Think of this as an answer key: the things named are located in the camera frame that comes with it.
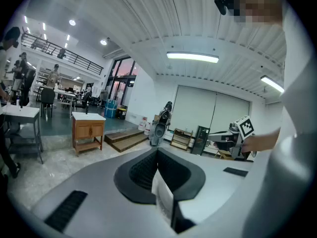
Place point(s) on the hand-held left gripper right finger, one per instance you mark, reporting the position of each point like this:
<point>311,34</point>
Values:
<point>183,180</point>

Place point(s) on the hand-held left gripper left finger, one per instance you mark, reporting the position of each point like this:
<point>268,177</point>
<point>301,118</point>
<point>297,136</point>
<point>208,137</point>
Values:
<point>135,182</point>

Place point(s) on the person's white shirt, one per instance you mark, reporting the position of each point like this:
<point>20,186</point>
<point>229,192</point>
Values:
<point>292,133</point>

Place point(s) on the round ceiling light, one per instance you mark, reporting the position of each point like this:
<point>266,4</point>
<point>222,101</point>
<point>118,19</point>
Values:
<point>103,42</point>
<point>72,22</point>

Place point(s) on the black cabinet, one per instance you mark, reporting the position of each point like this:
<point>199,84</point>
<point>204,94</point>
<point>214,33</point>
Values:
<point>200,140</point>

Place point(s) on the black grey scooter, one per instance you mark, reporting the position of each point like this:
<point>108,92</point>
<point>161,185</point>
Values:
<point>159,130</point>

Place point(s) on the black mezzanine railing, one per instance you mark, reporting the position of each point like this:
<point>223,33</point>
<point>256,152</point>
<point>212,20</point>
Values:
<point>74,57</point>

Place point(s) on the grey table with white top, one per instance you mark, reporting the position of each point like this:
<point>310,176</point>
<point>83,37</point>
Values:
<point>19,112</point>

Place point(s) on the wooden slatted rack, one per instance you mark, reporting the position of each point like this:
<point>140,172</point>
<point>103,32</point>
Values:
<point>182,139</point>

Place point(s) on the blue barrel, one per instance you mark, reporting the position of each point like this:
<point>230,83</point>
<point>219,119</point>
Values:
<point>110,109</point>

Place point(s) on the wooden cabinet with white top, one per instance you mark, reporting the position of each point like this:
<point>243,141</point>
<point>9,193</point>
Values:
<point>88,130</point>

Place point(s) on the wooden step platform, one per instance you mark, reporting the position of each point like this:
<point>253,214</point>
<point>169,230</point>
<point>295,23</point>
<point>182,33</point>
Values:
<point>126,139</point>

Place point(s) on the person's head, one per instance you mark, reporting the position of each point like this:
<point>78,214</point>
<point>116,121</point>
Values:
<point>260,4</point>

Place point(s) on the person's right forearm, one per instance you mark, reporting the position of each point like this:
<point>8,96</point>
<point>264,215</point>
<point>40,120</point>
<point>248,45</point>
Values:
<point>265,141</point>

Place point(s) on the white sliding door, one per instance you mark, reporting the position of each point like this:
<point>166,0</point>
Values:
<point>198,110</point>

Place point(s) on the long ceiling light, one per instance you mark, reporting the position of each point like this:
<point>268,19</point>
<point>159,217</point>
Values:
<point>272,83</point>
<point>193,57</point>

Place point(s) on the black storage box yellow lid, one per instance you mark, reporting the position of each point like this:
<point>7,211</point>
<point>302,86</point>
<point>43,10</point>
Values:
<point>121,113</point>

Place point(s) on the clear water jug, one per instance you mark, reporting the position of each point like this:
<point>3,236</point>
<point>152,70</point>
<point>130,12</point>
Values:
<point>147,130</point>
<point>142,125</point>

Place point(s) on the black head-mounted camera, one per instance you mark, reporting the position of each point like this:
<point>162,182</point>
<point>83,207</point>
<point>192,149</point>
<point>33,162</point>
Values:
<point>220,5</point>

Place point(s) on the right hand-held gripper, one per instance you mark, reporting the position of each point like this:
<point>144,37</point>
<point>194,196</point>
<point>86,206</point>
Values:
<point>246,129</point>

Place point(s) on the black framed glass door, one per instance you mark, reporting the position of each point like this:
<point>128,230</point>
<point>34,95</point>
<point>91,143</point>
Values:
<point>121,83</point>

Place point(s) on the black office chair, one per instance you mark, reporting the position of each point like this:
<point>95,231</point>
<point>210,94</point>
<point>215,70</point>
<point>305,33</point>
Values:
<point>85,99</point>

